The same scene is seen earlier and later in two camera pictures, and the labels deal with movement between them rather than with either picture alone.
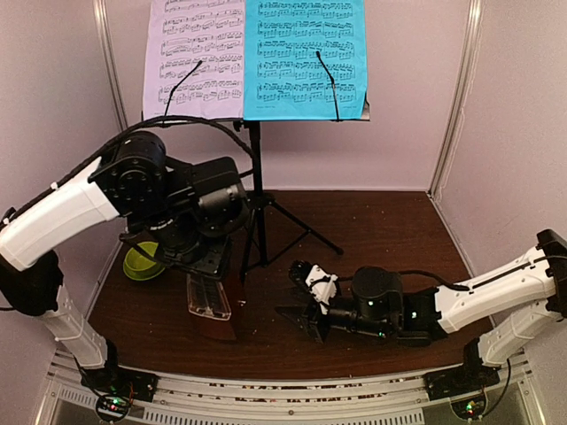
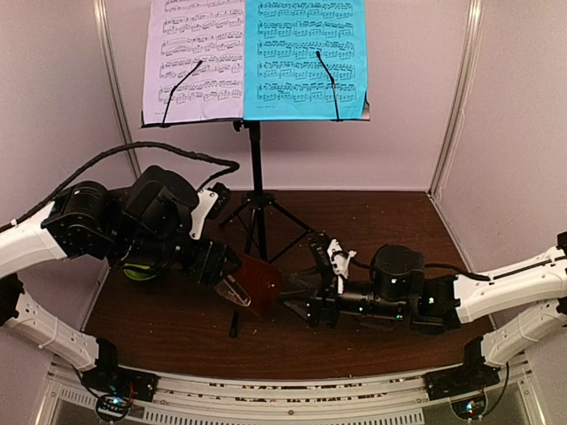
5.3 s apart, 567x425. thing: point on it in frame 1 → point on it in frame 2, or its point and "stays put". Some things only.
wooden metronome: [211, 304] → [260, 281]
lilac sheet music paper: [182, 33] stays put
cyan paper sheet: [283, 78] stays put
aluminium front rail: [250, 400] stays put
